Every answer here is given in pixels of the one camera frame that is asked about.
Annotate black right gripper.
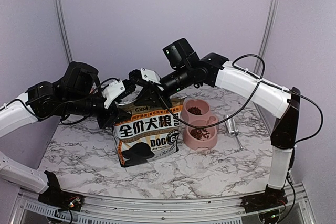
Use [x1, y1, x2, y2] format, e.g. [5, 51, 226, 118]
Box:
[134, 64, 194, 109]

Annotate brown dog food kibble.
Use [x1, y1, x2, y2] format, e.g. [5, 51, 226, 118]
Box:
[188, 106, 210, 141]

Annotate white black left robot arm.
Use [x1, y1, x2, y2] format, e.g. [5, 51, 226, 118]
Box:
[1, 61, 135, 211]

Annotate pink double pet bowl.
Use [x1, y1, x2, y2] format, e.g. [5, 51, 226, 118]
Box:
[181, 99, 218, 151]

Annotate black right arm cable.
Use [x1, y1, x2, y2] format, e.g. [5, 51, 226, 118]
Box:
[154, 54, 323, 143]

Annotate silver metal scoop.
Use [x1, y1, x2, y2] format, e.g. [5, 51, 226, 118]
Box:
[224, 115, 244, 151]

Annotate right aluminium frame post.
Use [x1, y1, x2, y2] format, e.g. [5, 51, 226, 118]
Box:
[259, 0, 279, 59]

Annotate front aluminium frame rail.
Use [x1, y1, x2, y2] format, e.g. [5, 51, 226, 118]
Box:
[9, 184, 316, 223]

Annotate left aluminium frame post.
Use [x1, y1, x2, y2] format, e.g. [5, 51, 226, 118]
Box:
[54, 0, 73, 64]

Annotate aluminium frame post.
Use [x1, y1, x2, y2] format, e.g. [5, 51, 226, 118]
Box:
[54, 0, 73, 64]
[259, 0, 279, 59]

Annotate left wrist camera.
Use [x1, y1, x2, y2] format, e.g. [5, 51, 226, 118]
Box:
[101, 79, 136, 109]

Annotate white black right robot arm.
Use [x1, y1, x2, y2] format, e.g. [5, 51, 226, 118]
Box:
[140, 38, 305, 212]

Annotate brown white dog food bag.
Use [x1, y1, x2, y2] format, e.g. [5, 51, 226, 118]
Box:
[113, 98, 184, 167]

